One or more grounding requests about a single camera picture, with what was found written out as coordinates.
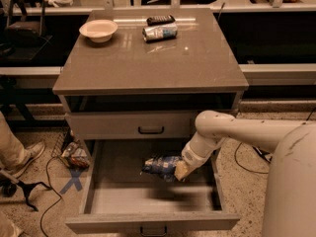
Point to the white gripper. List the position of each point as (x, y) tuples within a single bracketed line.
[(194, 157)]

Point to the blue chip bag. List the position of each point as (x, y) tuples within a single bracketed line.
[(162, 166)]

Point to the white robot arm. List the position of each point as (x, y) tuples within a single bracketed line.
[(290, 203)]

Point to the closed grey upper drawer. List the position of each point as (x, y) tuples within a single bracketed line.
[(133, 125)]

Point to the open grey lower drawer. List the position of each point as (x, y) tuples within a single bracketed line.
[(119, 198)]

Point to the grey drawer cabinet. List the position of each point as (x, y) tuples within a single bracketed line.
[(195, 71)]

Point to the blue tape cross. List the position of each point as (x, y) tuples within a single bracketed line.
[(74, 181)]

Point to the silver blue soda can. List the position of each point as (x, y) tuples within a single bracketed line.
[(160, 32)]

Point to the grey sneaker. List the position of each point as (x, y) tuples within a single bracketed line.
[(31, 157)]

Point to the black remote control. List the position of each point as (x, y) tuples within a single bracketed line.
[(160, 20)]

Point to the white bowl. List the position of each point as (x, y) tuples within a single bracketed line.
[(99, 31)]

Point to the person leg beige trousers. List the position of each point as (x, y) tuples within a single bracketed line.
[(13, 155)]

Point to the black stand base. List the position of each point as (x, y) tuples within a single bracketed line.
[(10, 183)]

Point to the black chair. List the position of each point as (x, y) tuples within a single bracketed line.
[(26, 33)]

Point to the wire basket with snacks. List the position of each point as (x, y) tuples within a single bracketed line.
[(69, 151)]

